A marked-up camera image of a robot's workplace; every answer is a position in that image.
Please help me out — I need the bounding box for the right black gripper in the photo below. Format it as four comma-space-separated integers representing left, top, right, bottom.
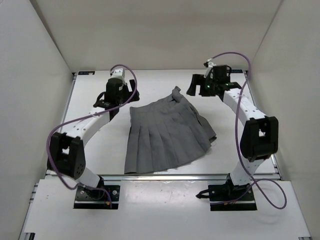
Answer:
188, 75, 219, 98

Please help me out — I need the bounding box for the grey pleated skirt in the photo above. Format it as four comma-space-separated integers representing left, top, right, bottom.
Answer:
124, 86, 217, 174

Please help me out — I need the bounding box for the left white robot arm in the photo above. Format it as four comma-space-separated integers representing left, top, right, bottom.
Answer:
47, 77, 140, 199

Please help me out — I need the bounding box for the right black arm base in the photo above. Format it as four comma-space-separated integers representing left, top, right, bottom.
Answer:
195, 174, 258, 212

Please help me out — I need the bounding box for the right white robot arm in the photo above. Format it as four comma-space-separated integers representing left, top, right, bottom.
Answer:
186, 63, 279, 200

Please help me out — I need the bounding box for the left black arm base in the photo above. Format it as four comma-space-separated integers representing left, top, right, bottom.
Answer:
73, 180, 121, 210

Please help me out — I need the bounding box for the left blue table label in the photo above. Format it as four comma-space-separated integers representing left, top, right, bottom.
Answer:
78, 71, 95, 76

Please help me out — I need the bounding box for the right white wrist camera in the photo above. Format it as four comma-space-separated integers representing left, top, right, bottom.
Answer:
203, 58, 216, 78

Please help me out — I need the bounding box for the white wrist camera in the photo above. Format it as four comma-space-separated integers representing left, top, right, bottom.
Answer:
110, 68, 126, 85
203, 58, 216, 78

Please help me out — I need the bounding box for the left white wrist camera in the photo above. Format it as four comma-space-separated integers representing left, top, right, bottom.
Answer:
110, 68, 126, 85

